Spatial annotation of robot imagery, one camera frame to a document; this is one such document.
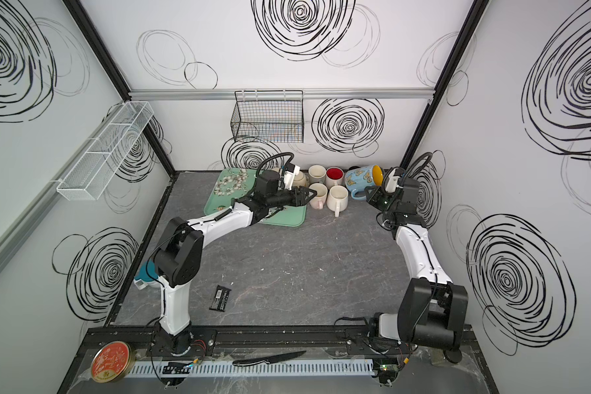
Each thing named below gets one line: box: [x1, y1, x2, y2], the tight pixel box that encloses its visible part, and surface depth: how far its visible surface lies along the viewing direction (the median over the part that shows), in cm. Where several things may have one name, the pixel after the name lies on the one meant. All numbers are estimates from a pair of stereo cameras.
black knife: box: [232, 350, 307, 367], surface depth 72 cm
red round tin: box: [90, 340, 133, 384], surface depth 69 cm
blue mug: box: [344, 164, 385, 201], surface depth 87 cm
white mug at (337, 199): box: [326, 184, 349, 218], surface depth 104 cm
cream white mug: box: [325, 165, 345, 190], surface depth 111 cm
